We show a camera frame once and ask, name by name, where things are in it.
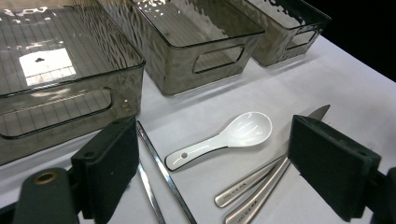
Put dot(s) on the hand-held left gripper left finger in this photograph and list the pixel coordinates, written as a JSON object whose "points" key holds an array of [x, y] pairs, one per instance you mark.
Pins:
{"points": [[106, 168]]}

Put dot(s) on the white spoon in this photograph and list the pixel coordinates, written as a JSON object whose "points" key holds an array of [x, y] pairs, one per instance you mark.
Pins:
{"points": [[246, 129]]}

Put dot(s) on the smoky transparent plastic bin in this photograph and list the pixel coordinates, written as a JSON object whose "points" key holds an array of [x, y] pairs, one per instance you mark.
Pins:
{"points": [[174, 71], [62, 102], [271, 46]]}

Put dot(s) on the steel fork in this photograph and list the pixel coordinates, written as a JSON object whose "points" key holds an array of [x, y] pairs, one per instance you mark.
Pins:
{"points": [[233, 191]]}

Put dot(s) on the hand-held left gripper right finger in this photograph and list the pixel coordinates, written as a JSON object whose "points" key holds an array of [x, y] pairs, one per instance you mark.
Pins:
{"points": [[333, 168]]}

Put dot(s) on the steel knife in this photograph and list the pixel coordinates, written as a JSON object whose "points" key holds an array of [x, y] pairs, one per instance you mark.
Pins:
{"points": [[264, 193]]}

